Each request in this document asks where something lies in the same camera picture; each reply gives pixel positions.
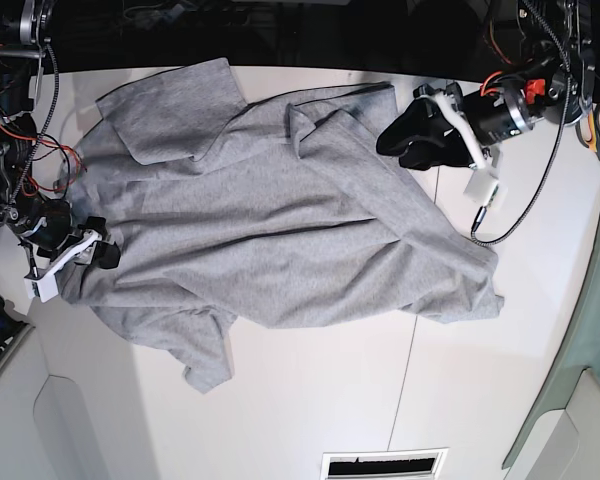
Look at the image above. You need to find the white floor vent grille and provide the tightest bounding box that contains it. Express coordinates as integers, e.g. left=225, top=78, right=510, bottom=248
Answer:
left=320, top=448, right=449, bottom=480

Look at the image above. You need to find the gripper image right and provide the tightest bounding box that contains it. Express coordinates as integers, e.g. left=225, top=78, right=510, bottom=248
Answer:
left=376, top=82, right=546, bottom=170

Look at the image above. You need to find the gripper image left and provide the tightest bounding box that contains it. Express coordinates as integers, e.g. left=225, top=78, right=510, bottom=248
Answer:
left=5, top=197, right=121, bottom=269

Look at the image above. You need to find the braided camera cable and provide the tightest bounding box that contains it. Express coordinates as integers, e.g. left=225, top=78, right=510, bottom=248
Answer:
left=469, top=0, right=576, bottom=246

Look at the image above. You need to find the grey t-shirt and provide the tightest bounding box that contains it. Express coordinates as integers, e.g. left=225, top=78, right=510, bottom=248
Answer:
left=58, top=58, right=503, bottom=393

